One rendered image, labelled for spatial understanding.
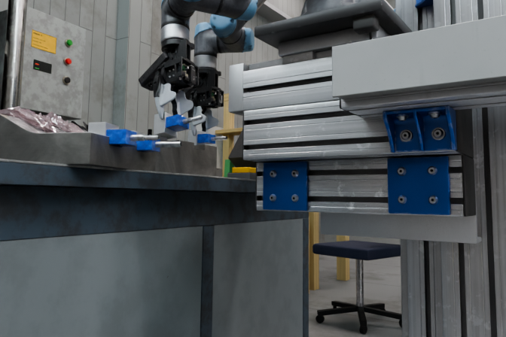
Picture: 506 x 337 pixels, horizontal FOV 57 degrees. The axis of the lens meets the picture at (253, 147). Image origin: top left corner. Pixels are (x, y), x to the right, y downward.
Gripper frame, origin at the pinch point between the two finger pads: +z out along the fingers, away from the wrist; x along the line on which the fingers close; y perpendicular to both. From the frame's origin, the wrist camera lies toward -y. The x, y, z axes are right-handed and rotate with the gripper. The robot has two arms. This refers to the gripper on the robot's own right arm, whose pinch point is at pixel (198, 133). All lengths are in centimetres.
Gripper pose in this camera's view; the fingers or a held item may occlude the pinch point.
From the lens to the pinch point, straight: 148.8
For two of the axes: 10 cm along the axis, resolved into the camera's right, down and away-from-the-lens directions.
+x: 5.0, 1.0, 8.6
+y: 8.6, -0.4, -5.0
